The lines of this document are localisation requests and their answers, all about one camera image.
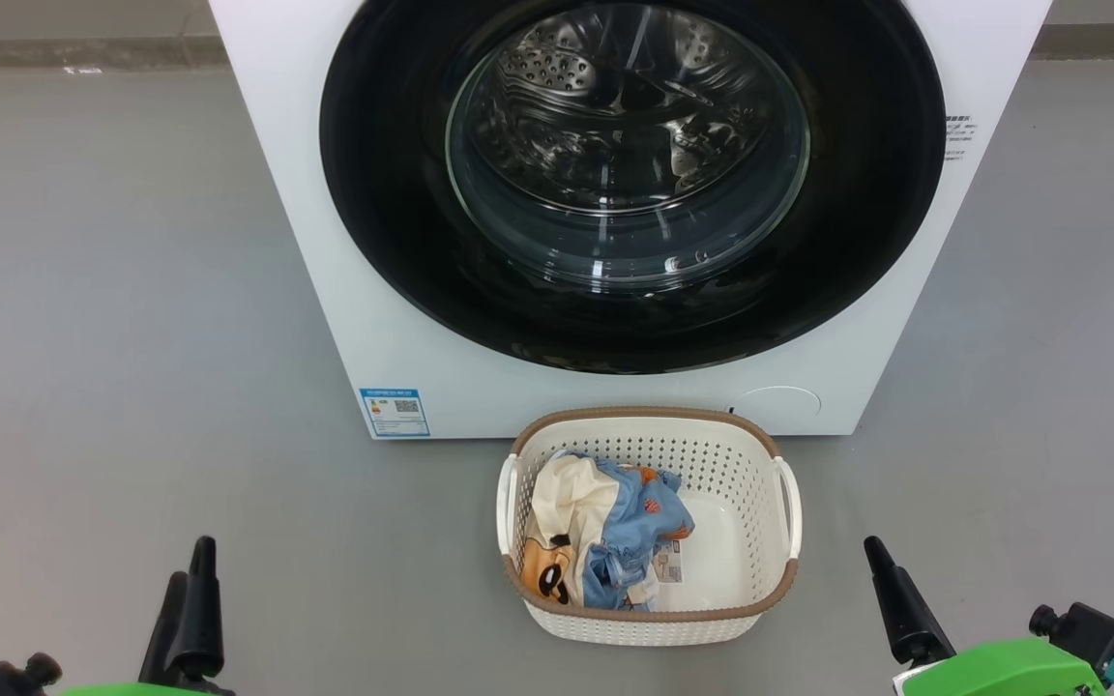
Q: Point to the cream cartoon print garment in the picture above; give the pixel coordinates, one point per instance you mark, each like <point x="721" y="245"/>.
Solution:
<point x="567" y="503"/>

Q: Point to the paper basket label sticker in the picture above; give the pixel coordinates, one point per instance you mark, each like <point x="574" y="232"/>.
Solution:
<point x="668" y="561"/>

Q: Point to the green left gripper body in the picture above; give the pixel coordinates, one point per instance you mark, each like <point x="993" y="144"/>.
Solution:
<point x="131" y="691"/>

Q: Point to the round white filter cover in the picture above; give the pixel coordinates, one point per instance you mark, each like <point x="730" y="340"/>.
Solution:
<point x="777" y="408"/>

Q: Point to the white washing machine body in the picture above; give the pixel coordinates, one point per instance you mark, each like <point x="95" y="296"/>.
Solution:
<point x="286" y="193"/>

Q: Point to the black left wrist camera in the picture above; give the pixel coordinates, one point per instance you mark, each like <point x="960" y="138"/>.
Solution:
<point x="11" y="679"/>

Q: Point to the blue denim garment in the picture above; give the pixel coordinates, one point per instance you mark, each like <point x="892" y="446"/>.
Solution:
<point x="639" y="522"/>

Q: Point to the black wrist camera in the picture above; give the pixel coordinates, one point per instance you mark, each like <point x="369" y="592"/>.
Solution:
<point x="11" y="679"/>
<point x="1089" y="633"/>

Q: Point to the black rimmed glass washer door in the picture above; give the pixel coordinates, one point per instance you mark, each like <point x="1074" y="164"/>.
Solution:
<point x="393" y="222"/>

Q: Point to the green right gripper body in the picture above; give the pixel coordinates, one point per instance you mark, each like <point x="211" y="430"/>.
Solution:
<point x="1002" y="672"/>

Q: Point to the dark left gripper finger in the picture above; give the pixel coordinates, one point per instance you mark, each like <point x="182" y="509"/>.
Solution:
<point x="202" y="619"/>
<point x="159" y="638"/>

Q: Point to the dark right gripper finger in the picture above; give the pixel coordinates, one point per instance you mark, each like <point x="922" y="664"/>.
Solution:
<point x="910" y="619"/>

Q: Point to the blue energy label sticker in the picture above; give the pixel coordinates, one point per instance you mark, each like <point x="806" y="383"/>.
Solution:
<point x="395" y="413"/>

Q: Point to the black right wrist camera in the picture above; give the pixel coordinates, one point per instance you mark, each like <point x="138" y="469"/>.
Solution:
<point x="1089" y="633"/>

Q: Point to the cream perforated laundry basket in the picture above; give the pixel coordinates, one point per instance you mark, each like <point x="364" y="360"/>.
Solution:
<point x="750" y="503"/>

